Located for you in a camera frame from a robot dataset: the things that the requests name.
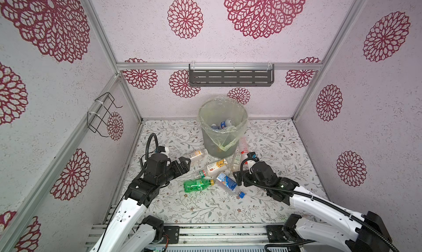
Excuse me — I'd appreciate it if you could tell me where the clear bottle blue orange label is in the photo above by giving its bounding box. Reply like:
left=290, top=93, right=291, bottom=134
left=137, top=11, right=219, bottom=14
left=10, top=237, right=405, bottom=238
left=216, top=173, right=245, bottom=199

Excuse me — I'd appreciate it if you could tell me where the white bottle red cap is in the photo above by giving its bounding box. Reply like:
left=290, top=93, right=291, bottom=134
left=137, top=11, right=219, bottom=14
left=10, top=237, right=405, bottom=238
left=238, top=136, right=249, bottom=162

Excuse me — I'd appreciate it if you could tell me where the green soda bottle yellow cap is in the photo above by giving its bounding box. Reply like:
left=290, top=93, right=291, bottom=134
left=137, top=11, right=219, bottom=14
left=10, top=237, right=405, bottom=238
left=184, top=178, right=214, bottom=193

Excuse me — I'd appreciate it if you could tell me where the pepsi bottle blue cap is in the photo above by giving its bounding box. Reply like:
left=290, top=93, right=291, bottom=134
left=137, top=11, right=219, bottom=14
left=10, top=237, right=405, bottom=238
left=219, top=119, right=233, bottom=130

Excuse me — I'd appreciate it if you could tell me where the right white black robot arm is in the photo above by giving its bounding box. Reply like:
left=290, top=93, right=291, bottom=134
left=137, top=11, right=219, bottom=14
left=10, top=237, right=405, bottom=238
left=233, top=152, right=398, bottom=252

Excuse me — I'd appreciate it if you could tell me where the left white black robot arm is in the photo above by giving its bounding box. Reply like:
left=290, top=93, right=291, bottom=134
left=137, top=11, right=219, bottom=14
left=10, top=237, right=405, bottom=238
left=91, top=147, right=191, bottom=252

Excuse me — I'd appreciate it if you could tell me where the translucent green bin liner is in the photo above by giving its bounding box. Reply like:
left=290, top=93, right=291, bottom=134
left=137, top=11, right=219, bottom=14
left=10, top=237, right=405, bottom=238
left=197, top=96, right=249, bottom=152

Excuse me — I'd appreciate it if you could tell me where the grey mesh waste bin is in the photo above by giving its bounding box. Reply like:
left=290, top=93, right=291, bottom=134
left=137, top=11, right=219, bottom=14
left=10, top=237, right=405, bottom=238
left=198, top=98, right=249, bottom=159

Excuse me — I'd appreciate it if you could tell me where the clear bottle green white label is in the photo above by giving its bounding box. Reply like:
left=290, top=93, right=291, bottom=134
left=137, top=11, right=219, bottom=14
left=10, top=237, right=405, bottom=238
left=230, top=152, right=242, bottom=172

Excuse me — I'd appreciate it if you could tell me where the clear bottle sunflower label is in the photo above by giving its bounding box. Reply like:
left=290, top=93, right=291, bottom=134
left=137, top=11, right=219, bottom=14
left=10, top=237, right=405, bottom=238
left=194, top=159, right=229, bottom=179

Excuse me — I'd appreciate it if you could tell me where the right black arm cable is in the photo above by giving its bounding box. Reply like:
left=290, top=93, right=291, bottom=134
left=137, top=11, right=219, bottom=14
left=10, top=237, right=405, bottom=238
left=240, top=156, right=401, bottom=252

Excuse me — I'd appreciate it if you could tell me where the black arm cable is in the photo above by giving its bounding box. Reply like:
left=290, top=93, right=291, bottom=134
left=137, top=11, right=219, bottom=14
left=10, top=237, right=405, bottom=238
left=240, top=156, right=401, bottom=252
left=140, top=132, right=160, bottom=170

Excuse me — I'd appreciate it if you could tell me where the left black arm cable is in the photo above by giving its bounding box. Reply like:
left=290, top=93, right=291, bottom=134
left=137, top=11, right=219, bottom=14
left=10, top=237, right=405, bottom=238
left=140, top=132, right=160, bottom=170

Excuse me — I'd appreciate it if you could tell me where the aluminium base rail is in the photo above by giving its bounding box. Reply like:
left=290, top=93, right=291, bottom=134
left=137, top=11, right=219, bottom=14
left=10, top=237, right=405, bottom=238
left=85, top=223, right=362, bottom=248

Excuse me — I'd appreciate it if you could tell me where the black wire wall rack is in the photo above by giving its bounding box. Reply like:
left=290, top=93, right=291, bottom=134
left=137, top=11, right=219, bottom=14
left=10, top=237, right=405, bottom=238
left=86, top=92, right=122, bottom=138

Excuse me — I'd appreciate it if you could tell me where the grey slotted wall shelf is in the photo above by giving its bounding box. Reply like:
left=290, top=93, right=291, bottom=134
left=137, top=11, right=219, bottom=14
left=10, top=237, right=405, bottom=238
left=188, top=64, right=275, bottom=87

